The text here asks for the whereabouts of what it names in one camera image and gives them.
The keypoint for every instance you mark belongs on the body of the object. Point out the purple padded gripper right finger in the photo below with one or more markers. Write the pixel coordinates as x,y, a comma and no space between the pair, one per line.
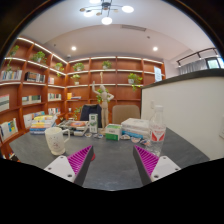
152,167

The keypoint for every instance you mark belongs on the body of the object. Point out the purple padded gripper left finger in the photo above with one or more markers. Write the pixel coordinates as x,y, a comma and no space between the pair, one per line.
73,167

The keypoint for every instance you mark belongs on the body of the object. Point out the clear plastic water bottle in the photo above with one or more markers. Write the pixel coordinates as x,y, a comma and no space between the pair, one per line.
157,131

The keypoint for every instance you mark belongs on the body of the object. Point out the white ceramic mug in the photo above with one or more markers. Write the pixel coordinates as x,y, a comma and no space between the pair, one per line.
55,140

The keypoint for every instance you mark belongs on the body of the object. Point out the tray with assorted items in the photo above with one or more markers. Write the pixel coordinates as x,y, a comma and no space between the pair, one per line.
77,128

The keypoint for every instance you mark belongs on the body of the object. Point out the stack of white books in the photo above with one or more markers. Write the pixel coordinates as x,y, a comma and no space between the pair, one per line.
136,126

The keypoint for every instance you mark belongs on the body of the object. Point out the green white carton box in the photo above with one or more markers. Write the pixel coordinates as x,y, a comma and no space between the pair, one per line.
113,132

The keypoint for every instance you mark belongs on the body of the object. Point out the tall white green box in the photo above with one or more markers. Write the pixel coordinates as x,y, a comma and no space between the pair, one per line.
93,123

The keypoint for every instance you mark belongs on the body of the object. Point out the stack of colourful books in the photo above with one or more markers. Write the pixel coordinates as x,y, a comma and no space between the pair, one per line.
41,123

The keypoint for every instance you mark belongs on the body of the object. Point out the dark blue chair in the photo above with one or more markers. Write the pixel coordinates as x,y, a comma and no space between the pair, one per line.
91,109

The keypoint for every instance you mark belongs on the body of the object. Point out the beige chair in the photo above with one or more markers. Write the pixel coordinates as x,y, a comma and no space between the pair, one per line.
121,113

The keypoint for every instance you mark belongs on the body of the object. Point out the wooden artist mannequin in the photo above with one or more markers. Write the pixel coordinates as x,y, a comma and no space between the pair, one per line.
106,97

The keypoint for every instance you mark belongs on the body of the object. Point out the potted green plant right shelf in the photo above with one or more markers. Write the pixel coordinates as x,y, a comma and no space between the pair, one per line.
134,80

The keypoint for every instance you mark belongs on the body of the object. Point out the potted green plant shelf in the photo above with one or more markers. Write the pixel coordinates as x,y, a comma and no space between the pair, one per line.
134,80
39,57

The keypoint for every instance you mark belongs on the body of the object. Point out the potted green plant top centre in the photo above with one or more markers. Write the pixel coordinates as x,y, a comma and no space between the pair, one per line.
106,65

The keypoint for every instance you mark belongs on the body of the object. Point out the potted green plant left shelf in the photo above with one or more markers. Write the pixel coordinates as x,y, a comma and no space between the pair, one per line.
39,57

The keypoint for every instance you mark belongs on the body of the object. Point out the ceiling chandelier lamp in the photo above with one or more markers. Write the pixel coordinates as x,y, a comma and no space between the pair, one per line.
104,8

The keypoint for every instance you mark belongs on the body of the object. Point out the wooden wall bookshelf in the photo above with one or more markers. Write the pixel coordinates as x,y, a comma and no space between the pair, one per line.
61,86

